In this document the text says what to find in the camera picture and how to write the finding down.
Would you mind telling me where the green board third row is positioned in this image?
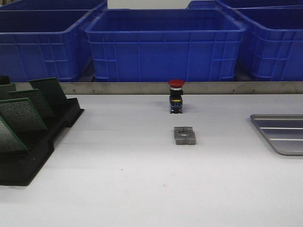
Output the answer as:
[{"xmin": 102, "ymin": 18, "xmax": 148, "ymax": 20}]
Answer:
[{"xmin": 0, "ymin": 98, "xmax": 47, "ymax": 132}]

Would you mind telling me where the green board rearmost right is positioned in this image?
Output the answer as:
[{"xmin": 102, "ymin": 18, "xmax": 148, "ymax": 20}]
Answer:
[{"xmin": 29, "ymin": 78, "xmax": 68, "ymax": 105}]

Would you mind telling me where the green board second row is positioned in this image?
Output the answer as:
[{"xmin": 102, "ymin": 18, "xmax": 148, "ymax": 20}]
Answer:
[{"xmin": 8, "ymin": 89, "xmax": 55, "ymax": 118}]

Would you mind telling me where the silver metal tray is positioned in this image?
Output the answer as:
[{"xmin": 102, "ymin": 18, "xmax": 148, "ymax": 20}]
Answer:
[{"xmin": 250, "ymin": 114, "xmax": 303, "ymax": 156}]

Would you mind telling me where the green board front left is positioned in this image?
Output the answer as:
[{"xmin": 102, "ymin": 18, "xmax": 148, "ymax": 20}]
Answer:
[{"xmin": 0, "ymin": 117, "xmax": 28, "ymax": 155}]

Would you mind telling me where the green board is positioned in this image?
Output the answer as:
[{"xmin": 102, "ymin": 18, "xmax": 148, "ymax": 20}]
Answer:
[
  {"xmin": 0, "ymin": 117, "xmax": 28, "ymax": 155},
  {"xmin": 0, "ymin": 84, "xmax": 16, "ymax": 100}
]

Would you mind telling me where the black slotted board rack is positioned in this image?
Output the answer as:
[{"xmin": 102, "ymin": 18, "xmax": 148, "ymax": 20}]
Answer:
[{"xmin": 0, "ymin": 98, "xmax": 84, "ymax": 186}]

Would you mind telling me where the green board far left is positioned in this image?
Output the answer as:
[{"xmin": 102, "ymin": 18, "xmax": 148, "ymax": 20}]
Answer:
[{"xmin": 0, "ymin": 84, "xmax": 16, "ymax": 100}]

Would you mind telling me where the red emergency stop button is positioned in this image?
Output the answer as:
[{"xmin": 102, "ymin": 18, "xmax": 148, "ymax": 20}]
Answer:
[{"xmin": 168, "ymin": 79, "xmax": 185, "ymax": 114}]

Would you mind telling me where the grey metal clamp block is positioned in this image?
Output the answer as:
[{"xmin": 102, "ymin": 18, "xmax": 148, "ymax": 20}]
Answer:
[{"xmin": 174, "ymin": 126, "xmax": 196, "ymax": 145}]

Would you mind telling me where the blue centre plastic crate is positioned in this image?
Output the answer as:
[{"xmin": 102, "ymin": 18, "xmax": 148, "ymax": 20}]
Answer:
[{"xmin": 85, "ymin": 9, "xmax": 245, "ymax": 82}]

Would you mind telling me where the blue right rear crate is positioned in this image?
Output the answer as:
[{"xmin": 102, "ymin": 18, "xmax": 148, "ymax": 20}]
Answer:
[{"xmin": 187, "ymin": 0, "xmax": 303, "ymax": 9}]

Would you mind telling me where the blue left front crate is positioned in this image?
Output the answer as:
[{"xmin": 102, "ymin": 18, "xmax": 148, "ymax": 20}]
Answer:
[{"xmin": 0, "ymin": 10, "xmax": 94, "ymax": 82}]

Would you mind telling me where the blue right front crate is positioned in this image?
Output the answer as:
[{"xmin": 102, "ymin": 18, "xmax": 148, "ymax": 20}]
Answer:
[{"xmin": 233, "ymin": 8, "xmax": 303, "ymax": 81}]

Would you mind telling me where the steel table edge rail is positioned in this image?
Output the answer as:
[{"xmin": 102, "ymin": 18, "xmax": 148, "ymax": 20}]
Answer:
[{"xmin": 10, "ymin": 81, "xmax": 303, "ymax": 95}]

